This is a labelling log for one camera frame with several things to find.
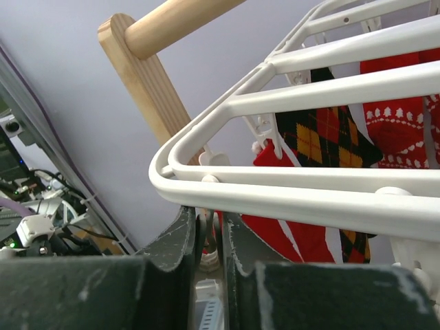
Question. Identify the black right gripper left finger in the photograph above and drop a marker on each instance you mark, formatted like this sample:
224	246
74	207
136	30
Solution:
150	290

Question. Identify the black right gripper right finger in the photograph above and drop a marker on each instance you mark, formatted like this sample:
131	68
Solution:
264	291

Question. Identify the white clip drying hanger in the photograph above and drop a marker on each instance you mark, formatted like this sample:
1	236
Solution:
232	157

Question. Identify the red patterned socks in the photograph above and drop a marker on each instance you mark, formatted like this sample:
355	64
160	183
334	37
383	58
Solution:
396	128

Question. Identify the wooden hanger stand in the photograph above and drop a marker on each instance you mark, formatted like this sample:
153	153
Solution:
132	46

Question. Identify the black yellow plaid sock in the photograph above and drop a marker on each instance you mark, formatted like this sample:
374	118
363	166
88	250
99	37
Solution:
329	137

